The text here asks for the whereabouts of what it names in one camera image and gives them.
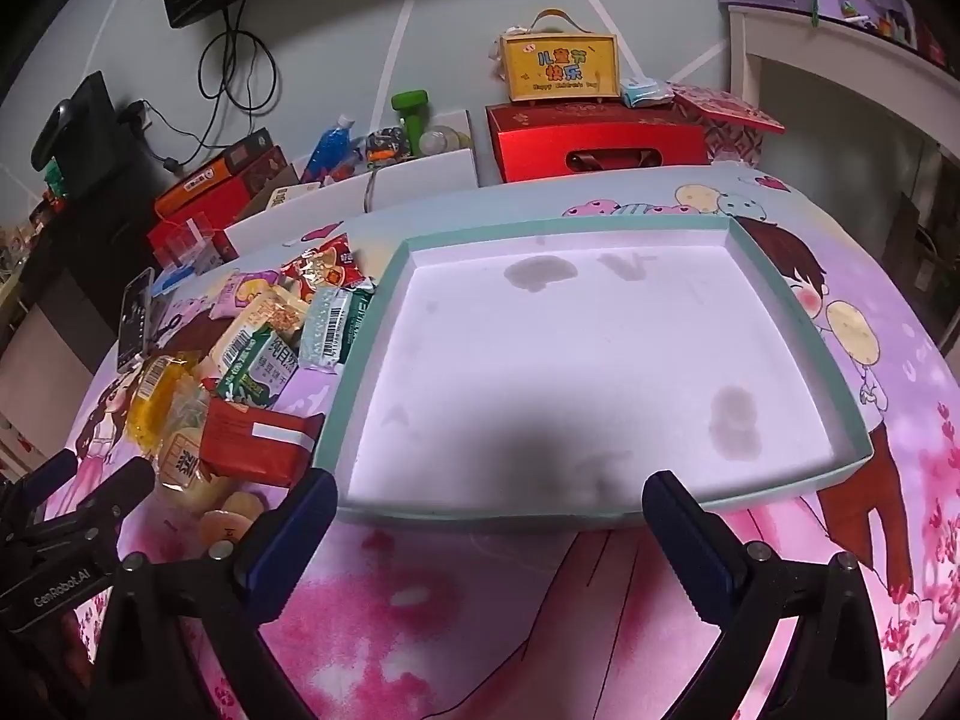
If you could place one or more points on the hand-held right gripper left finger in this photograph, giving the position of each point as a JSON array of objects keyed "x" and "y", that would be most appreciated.
[{"x": 292, "y": 532}]

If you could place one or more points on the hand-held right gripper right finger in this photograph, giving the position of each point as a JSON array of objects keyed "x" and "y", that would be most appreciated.
[{"x": 686, "y": 547}]

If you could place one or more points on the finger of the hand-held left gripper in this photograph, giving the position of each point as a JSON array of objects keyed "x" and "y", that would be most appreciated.
[
  {"x": 41, "y": 478},
  {"x": 112, "y": 493}
]

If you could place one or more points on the white clear pastry packet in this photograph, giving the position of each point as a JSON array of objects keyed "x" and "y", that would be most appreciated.
[{"x": 229, "y": 517}]

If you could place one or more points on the clear black-label bread packet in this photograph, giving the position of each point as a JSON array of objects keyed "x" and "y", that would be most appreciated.
[{"x": 187, "y": 465}]

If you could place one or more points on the red white-striped snack packet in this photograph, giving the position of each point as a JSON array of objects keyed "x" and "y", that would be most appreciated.
[{"x": 255, "y": 439}]

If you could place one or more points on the yellow snack packet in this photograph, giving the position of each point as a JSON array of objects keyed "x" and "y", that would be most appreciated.
[{"x": 154, "y": 390}]

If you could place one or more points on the dark green snack packet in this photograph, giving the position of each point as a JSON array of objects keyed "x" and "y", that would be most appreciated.
[{"x": 259, "y": 367}]

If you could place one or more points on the cream bread packet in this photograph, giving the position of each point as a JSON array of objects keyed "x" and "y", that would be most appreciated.
[{"x": 259, "y": 322}]

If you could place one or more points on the pale teal snack packet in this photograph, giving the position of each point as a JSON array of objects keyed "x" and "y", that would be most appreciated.
[{"x": 334, "y": 322}]

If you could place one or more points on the teal cardboard tray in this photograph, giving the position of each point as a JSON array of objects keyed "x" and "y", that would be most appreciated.
[{"x": 562, "y": 360}]

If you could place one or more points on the red transparent snack packet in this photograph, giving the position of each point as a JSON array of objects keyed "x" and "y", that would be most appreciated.
[{"x": 322, "y": 264}]

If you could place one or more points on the black smartphone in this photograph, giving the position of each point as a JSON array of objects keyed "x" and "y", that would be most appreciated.
[{"x": 133, "y": 319}]

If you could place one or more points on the printed cartoon blanket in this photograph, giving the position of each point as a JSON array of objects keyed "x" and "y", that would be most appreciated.
[{"x": 450, "y": 615}]

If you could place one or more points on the blue white small box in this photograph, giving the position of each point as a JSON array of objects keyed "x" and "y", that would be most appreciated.
[{"x": 174, "y": 279}]

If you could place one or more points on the black cabinet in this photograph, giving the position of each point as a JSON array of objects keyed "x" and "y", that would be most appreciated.
[{"x": 75, "y": 255}]

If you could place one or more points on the clear plastic container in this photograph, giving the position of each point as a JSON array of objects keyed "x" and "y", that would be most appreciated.
[{"x": 184, "y": 240}]

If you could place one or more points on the small yellow card box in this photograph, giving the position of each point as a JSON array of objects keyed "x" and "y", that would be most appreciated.
[{"x": 281, "y": 196}]

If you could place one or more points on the orange box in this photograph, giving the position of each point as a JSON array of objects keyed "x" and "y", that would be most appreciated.
[{"x": 214, "y": 172}]

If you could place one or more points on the black device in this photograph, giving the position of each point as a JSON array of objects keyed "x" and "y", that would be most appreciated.
[{"x": 75, "y": 124}]

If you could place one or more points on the black power plug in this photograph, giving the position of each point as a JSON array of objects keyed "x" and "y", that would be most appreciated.
[{"x": 136, "y": 114}]

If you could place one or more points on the white cardboard box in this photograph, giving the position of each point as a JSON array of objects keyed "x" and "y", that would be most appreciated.
[{"x": 427, "y": 172}]

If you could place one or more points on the blue bottle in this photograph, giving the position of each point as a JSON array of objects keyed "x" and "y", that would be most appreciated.
[{"x": 334, "y": 142}]

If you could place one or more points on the brown cardboard box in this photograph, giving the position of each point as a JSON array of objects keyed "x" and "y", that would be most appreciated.
[{"x": 911, "y": 221}]

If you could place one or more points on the dark patterned toy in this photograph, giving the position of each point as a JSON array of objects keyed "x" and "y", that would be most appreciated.
[{"x": 384, "y": 144}]

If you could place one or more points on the large red gift box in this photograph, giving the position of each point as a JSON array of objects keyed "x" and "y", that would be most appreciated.
[{"x": 600, "y": 142}]

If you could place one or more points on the clear plastic bottle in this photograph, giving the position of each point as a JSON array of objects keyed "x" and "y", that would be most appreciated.
[{"x": 442, "y": 139}]

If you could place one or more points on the pink patterned box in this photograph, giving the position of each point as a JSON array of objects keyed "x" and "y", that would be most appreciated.
[{"x": 724, "y": 109}]

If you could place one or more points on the green dumbbell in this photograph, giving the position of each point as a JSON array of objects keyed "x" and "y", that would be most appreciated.
[{"x": 409, "y": 106}]

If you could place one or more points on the blue tissue pack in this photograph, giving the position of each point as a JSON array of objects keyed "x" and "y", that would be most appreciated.
[{"x": 646, "y": 92}]

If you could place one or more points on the white desk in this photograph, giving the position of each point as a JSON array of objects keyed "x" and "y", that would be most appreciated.
[{"x": 825, "y": 37}]

